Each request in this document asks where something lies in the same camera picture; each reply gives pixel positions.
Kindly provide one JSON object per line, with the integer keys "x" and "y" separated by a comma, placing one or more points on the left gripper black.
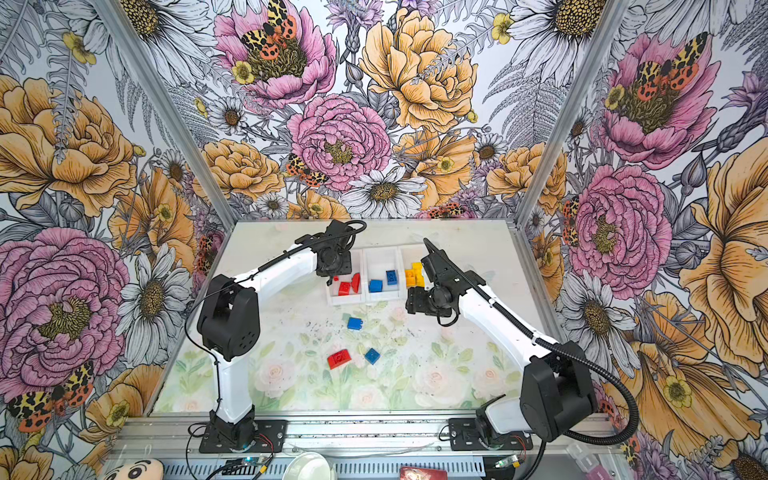
{"x": 344, "y": 269}

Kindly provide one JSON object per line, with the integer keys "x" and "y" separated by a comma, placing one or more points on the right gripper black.
{"x": 415, "y": 303}

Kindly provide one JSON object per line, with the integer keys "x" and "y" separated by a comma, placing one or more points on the yellow lego brick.
{"x": 417, "y": 274}
{"x": 410, "y": 278}

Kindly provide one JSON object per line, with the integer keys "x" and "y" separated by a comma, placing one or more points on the red lego brick long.
{"x": 355, "y": 283}

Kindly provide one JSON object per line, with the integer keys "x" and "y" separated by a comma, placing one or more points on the white three-compartment container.
{"x": 372, "y": 263}

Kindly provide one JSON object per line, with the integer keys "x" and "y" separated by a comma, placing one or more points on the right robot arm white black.
{"x": 556, "y": 392}

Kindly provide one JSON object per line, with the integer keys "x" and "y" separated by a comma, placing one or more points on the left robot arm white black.
{"x": 229, "y": 321}

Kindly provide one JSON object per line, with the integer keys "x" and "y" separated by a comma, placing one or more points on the red box at bottom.
{"x": 419, "y": 473}

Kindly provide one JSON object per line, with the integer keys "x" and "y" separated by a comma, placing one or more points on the clear plastic container corner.
{"x": 587, "y": 462}

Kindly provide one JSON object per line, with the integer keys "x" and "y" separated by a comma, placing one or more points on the white round bowl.
{"x": 309, "y": 466}

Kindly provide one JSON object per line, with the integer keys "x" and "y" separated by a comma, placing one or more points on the cartoon face plush toy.
{"x": 142, "y": 469}

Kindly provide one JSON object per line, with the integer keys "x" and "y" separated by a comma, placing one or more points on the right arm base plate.
{"x": 467, "y": 434}

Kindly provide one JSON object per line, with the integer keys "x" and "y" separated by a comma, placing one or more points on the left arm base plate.
{"x": 267, "y": 437}

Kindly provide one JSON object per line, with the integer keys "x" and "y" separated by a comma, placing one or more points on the aluminium frame rail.
{"x": 334, "y": 434}

